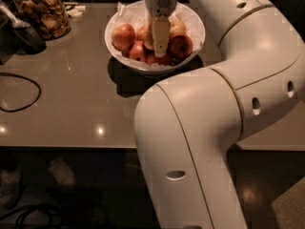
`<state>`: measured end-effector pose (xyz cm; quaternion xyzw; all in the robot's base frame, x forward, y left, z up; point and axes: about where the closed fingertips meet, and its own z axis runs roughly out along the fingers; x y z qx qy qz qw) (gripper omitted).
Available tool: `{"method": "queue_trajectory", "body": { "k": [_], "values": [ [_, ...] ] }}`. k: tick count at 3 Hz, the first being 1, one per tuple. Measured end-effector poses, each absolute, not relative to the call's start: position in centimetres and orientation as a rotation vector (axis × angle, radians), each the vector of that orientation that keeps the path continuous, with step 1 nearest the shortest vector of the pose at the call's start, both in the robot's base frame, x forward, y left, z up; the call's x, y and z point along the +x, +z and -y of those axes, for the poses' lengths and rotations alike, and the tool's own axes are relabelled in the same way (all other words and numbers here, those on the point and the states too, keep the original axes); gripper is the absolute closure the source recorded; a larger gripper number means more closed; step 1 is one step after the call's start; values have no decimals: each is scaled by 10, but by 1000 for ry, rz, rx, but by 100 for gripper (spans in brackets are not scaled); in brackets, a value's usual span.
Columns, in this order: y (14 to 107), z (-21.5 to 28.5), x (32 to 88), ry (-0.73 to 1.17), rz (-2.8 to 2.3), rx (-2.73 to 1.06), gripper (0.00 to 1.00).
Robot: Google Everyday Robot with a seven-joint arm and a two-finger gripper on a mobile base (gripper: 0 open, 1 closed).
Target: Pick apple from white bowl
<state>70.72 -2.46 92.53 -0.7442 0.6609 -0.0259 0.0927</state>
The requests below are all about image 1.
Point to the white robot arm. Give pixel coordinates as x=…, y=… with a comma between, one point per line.
x=184, y=125

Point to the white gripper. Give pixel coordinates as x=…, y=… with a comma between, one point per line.
x=162, y=3

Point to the glass jar of dried chips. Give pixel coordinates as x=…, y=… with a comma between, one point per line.
x=49, y=16

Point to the white plastic scoop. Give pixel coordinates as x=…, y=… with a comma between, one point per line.
x=16, y=23

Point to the red apple front centre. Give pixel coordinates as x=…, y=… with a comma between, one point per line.
x=165, y=60

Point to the red-yellow apple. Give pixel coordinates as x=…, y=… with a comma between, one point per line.
x=148, y=37

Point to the white shoe left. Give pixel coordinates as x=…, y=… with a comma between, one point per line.
x=10, y=186

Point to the red apple front left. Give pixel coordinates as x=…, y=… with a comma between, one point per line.
x=137, y=52

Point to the red apple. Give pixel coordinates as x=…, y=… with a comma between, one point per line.
x=180, y=47
x=137, y=52
x=123, y=37
x=165, y=60

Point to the black round appliance base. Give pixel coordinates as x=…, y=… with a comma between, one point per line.
x=28, y=40

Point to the yellow apple back right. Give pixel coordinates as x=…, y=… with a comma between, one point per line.
x=177, y=28

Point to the red apple far left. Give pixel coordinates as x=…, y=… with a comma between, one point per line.
x=123, y=37

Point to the white shoe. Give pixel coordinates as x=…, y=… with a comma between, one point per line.
x=62, y=173
x=10, y=186

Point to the white paper bowl liner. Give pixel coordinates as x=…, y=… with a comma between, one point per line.
x=127, y=15

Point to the white shoe right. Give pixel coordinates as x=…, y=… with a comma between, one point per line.
x=62, y=173

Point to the white ceramic bowl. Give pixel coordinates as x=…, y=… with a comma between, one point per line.
x=127, y=61

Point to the small white items on table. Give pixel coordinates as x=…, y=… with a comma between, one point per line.
x=75, y=10

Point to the red apple front right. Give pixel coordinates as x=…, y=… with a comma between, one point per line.
x=180, y=47

